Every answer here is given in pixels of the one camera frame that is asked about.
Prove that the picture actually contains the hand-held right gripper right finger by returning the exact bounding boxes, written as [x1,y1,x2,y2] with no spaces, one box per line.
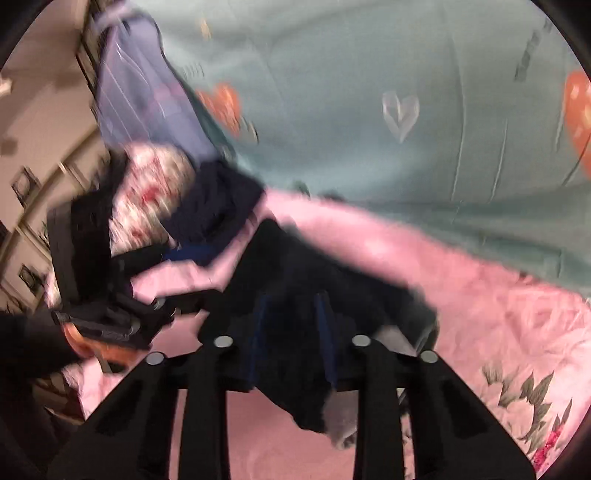
[314,291,539,480]

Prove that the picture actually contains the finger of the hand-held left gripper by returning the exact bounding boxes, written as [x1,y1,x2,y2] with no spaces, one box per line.
[151,292,219,320]
[111,244,219,288]

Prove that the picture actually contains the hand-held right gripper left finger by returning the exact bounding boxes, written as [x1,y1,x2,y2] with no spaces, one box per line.
[46,293,269,480]

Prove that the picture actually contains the dark navy pants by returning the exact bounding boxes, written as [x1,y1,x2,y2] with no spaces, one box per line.
[203,219,441,450]

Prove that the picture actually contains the folded navy striped pants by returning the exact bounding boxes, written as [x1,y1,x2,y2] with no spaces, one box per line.
[164,161,269,269]

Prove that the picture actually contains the person's left hand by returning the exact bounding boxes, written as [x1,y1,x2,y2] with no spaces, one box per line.
[61,323,140,366]

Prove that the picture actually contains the floral quilt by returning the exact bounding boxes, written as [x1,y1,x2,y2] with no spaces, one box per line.
[46,142,200,306]

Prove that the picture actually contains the pink bedspread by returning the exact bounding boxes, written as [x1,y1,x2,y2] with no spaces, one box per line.
[62,189,591,480]

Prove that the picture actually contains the purple pillow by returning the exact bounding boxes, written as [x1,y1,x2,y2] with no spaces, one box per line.
[91,0,228,163]

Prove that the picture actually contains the teal printed blanket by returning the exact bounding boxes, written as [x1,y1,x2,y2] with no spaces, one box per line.
[124,0,591,297]

